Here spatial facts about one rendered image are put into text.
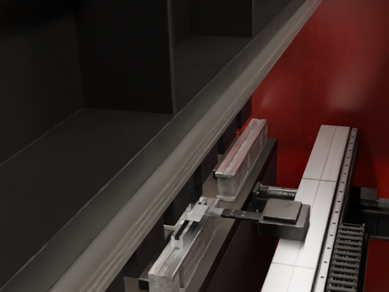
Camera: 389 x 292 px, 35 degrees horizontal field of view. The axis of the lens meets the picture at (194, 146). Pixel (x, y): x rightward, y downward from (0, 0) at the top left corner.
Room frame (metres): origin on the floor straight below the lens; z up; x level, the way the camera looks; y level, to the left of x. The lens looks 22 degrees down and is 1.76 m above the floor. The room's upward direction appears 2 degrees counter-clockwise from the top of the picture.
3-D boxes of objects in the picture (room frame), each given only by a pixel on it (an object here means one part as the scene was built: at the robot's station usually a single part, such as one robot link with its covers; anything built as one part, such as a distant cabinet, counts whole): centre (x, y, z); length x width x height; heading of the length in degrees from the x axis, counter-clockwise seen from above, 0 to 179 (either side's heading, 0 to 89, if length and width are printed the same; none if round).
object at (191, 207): (1.39, 0.01, 1.05); 0.10 x 0.02 x 0.10; 161
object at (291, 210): (1.35, -0.15, 1.01); 0.26 x 0.12 x 0.05; 71
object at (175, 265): (1.34, 0.03, 0.92); 0.39 x 0.06 x 0.10; 161
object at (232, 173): (1.91, -0.17, 0.92); 0.50 x 0.06 x 0.10; 161
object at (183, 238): (1.36, 0.02, 0.98); 0.20 x 0.03 x 0.03; 161
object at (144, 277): (1.37, 0.08, 0.89); 0.30 x 0.05 x 0.03; 161
